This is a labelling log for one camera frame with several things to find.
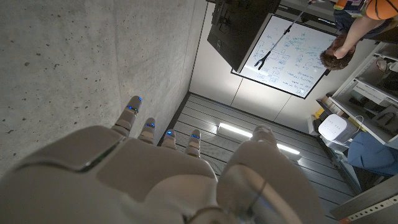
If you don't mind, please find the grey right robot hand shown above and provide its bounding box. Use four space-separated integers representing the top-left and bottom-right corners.
0 95 327 224

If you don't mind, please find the black reacher grabber stick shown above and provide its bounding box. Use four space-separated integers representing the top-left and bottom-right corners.
254 0 315 71

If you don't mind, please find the ceiling light bar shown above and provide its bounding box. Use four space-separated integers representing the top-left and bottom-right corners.
275 142 301 156
217 122 253 139

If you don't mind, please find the black computer monitor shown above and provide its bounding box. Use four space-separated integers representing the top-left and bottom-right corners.
206 0 282 73

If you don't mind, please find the white air purifier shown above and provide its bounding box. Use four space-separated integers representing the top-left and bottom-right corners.
317 113 358 144

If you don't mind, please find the person in dark polo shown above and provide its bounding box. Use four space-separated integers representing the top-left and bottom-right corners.
319 0 398 71

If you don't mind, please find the blue fabric bag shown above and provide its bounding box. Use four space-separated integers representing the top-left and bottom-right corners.
347 132 398 177

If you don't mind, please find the white shelf cabinet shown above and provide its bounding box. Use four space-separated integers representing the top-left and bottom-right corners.
329 42 398 150

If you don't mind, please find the small orange basketball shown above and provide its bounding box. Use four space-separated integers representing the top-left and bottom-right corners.
365 0 398 21

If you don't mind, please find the whiteboard with black frame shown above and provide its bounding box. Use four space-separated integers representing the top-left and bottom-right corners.
230 14 338 100

